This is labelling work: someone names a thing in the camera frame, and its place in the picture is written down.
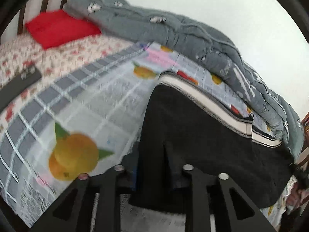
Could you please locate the fruit print bed sheet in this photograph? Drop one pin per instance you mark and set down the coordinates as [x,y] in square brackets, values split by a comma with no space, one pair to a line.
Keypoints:
[85,114]

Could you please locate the black remote on bed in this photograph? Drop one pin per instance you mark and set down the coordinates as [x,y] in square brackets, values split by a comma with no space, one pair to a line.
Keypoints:
[18,84]

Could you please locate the black pants with white stripe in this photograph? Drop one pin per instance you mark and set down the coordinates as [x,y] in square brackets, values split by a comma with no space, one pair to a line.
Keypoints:
[184,125]

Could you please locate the person's right hand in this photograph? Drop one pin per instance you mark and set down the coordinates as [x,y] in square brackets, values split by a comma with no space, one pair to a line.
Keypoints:
[296,197]

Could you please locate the red pillow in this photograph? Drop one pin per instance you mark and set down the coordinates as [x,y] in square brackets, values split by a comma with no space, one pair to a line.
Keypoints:
[55,28]

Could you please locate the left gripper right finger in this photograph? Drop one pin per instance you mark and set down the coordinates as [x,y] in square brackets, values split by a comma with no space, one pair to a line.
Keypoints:
[201,184]

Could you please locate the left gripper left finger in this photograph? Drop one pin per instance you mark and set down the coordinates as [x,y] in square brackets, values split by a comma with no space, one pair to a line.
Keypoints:
[91,203]

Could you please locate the grey folded quilt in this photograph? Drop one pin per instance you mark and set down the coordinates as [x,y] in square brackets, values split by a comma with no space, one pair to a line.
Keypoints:
[204,45]

